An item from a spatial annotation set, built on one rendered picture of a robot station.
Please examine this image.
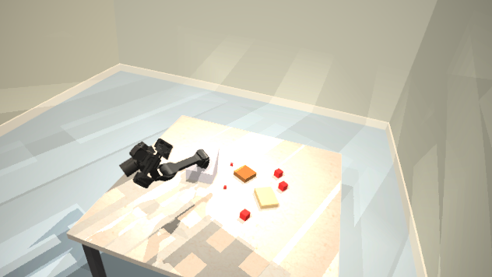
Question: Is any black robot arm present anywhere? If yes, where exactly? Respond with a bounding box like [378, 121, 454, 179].
[119, 141, 210, 181]

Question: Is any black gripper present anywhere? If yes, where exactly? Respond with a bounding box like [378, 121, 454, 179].
[132, 138, 174, 188]

